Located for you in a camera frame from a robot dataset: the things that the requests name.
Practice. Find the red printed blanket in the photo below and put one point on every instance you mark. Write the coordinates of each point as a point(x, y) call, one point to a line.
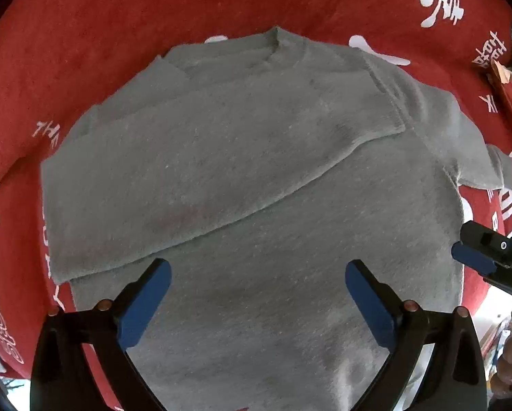
point(110, 30)

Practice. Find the grey knitted sweater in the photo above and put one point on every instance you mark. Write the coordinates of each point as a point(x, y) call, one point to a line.
point(247, 158)

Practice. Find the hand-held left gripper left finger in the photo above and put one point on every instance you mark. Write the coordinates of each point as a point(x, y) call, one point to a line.
point(147, 304)

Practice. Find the person's right hand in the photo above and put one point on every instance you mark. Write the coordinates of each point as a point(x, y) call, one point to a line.
point(508, 355)

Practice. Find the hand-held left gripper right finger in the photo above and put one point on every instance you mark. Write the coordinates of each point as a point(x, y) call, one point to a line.
point(369, 304)

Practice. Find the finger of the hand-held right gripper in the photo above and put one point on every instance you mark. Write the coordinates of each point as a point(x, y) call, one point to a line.
point(474, 257)

